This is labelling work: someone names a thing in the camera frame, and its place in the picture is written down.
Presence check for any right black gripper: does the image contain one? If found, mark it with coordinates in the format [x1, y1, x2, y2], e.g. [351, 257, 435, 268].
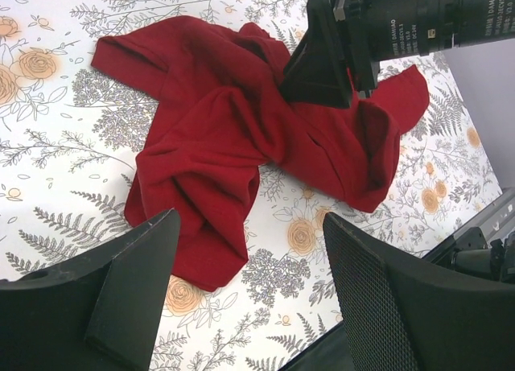
[279, 0, 379, 109]

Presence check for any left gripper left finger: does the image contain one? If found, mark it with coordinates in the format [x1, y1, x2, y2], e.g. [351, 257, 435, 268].
[1, 210, 180, 370]

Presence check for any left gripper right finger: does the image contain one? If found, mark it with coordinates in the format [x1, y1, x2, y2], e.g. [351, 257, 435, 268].
[323, 212, 514, 370]

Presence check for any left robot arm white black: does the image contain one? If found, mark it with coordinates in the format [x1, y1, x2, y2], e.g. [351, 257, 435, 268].
[1, 207, 514, 370]

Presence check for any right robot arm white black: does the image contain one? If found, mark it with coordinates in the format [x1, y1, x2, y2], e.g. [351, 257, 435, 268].
[279, 0, 514, 109]

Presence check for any floral table mat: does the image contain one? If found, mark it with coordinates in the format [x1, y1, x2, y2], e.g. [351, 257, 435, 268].
[1, 0, 501, 370]

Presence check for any red t shirt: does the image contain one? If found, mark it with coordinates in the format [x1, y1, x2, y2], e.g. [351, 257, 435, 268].
[91, 15, 430, 295]

